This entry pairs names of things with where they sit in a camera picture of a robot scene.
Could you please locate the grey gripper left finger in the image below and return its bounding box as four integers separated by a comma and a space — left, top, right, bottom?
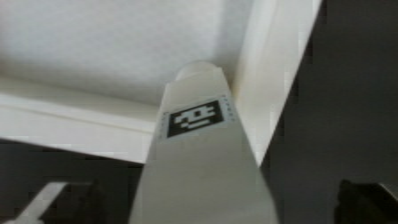
11, 182, 106, 224

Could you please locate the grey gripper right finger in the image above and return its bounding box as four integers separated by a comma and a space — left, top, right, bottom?
334, 180, 398, 224

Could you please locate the white desk leg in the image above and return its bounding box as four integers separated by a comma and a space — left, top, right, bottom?
128, 61, 281, 224

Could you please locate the white desk top tray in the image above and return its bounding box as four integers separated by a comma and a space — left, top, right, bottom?
0, 0, 325, 162

